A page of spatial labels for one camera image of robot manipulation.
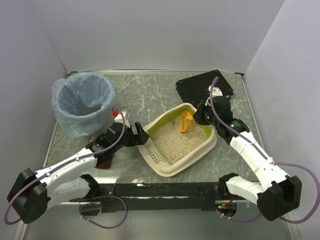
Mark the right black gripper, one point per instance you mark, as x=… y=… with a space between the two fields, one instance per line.
x=200 y=114

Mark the trash bin with blue bag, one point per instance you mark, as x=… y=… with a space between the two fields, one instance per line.
x=82 y=104

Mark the black hard case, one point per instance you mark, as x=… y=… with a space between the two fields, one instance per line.
x=195 y=89

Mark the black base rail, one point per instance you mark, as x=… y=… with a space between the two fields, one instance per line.
x=158 y=196

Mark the orange litter scoop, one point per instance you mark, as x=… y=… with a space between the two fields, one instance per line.
x=185 y=121

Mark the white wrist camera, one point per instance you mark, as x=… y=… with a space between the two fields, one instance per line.
x=121 y=117
x=216 y=92

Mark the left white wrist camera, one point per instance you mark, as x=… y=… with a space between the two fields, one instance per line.
x=121 y=117

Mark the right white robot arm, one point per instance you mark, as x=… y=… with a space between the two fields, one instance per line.
x=276 y=193

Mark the brown leather holder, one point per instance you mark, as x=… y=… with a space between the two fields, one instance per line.
x=106 y=164

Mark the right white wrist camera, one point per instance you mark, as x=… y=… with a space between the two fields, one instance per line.
x=216 y=92

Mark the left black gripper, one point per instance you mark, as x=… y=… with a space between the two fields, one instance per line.
x=135 y=136

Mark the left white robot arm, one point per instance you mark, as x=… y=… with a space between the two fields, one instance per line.
x=34 y=192

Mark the beige green litter box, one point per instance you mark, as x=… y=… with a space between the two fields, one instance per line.
x=169 y=151

